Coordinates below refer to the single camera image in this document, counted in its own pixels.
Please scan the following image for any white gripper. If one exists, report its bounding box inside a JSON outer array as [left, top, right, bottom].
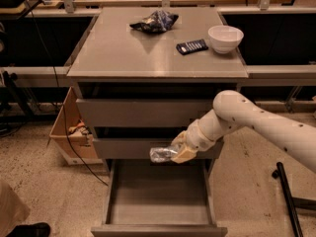
[[171, 119, 215, 164]]

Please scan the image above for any silver blue redbull can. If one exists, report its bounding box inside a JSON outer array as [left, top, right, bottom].
[[149, 146, 179, 163]]

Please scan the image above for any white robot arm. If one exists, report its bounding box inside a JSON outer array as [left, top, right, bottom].
[[172, 90, 316, 172]]

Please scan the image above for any grey open bottom drawer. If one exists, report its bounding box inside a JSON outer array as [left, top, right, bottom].
[[91, 160, 227, 237]]

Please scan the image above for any grey middle drawer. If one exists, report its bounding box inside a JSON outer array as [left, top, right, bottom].
[[92, 136, 225, 160]]

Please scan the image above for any grey drawer cabinet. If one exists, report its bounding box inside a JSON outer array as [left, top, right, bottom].
[[66, 5, 250, 237]]

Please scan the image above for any grey top drawer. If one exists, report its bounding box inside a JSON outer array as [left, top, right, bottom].
[[76, 99, 212, 127]]

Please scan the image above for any dark blue snack packet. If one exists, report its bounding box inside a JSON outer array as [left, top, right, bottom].
[[176, 39, 208, 55]]

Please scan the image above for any cardboard box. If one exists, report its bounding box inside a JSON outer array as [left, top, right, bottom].
[[49, 88, 102, 165]]

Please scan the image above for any white bowl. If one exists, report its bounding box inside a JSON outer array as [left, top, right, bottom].
[[208, 25, 244, 54]]

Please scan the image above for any black chair leg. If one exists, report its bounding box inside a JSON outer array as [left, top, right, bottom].
[[272, 162, 316, 237]]

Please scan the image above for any dark blue chip bag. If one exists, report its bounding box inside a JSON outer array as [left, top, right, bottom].
[[129, 10, 179, 34]]

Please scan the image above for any black shoe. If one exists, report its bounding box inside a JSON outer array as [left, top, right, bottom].
[[6, 222, 50, 237]]

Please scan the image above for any black cable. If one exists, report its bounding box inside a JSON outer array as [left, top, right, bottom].
[[13, 0, 110, 187]]

